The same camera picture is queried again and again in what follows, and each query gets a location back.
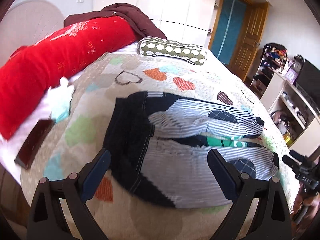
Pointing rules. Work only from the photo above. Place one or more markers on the long red pillow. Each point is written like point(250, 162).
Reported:
point(62, 55)

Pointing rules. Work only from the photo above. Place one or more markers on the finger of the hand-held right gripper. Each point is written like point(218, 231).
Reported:
point(289, 160)
point(298, 155)

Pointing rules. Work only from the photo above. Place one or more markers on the beige headboard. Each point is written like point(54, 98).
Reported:
point(30, 22)

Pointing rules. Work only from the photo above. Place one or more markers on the heart patterned quilt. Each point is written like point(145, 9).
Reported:
point(130, 220)

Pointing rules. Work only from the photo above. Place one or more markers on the blue fabric closet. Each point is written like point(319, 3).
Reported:
point(227, 27)

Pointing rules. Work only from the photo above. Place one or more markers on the black television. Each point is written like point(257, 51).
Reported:
point(310, 80)

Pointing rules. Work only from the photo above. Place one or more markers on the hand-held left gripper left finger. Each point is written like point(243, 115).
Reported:
point(98, 173)

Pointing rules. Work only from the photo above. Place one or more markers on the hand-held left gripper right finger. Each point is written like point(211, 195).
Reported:
point(220, 172)

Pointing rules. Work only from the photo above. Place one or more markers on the white shelf unit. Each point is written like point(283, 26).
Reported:
point(277, 90)

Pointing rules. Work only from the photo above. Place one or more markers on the green patterned bolster pillow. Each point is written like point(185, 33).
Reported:
point(172, 50)

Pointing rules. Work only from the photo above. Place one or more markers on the cluttered shoe rack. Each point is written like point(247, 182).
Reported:
point(271, 60)

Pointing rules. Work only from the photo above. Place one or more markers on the dark red phone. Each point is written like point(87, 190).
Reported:
point(33, 143)

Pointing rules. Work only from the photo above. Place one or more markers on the white wardrobe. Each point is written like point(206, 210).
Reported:
point(170, 2)

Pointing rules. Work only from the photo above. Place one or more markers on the person's right hand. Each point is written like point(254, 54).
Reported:
point(300, 205)

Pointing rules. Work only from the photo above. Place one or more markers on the wooden door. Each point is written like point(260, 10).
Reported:
point(251, 40)

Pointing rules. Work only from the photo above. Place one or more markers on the white and teal cloth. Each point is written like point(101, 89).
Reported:
point(61, 97)

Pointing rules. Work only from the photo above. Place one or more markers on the purple picture frame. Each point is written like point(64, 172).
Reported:
point(291, 75)

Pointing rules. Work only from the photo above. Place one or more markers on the striped navy sweater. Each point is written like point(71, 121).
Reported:
point(175, 170)

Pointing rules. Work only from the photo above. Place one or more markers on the maroon garment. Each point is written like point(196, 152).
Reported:
point(135, 17)

